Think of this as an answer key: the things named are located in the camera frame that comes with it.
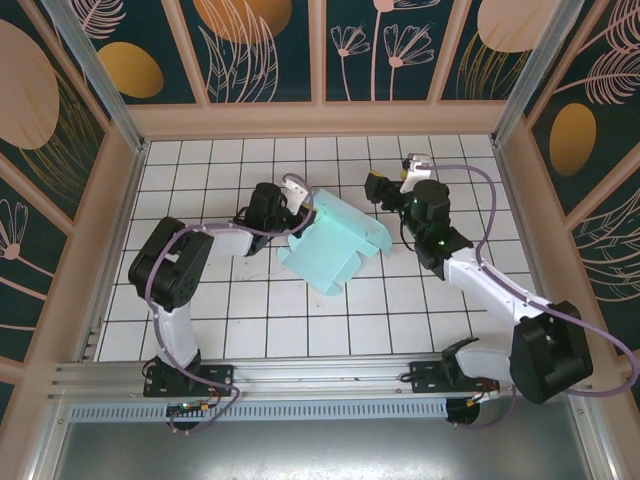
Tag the aluminium mounting rail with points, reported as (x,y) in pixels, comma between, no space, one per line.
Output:
(320,372)

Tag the small electronics board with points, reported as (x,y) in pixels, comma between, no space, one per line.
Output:
(190,407)

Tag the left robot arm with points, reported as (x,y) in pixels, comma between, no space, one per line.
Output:
(165,270)

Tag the light blue paper box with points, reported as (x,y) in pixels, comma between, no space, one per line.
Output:
(330,245)

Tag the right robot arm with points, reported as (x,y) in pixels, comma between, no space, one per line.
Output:
(550,360)

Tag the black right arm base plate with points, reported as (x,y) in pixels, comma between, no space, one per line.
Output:
(425,377)

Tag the grey metal sheet panel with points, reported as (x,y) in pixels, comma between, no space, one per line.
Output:
(320,450)

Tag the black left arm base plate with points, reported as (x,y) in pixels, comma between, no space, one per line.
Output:
(220,375)

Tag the aluminium frame post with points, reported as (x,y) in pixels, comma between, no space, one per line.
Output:
(531,75)
(106,85)

